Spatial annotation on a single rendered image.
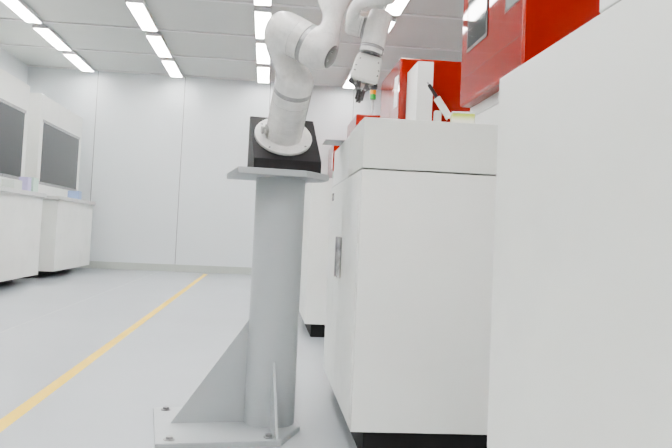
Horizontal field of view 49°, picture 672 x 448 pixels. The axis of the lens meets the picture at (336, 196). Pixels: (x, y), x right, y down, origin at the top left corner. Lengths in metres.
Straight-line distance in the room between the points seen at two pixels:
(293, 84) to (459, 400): 1.04
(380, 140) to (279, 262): 0.53
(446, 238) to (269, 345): 0.66
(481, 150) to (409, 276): 0.42
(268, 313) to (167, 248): 8.30
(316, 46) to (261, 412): 1.13
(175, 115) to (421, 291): 8.81
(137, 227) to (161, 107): 1.71
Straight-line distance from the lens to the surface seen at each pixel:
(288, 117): 2.33
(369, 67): 2.64
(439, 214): 2.14
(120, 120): 10.84
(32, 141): 8.67
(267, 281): 2.36
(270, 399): 2.41
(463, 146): 2.17
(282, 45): 2.22
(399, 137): 2.13
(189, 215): 10.60
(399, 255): 2.12
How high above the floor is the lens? 0.63
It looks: 3 degrees up
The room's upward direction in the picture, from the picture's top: 3 degrees clockwise
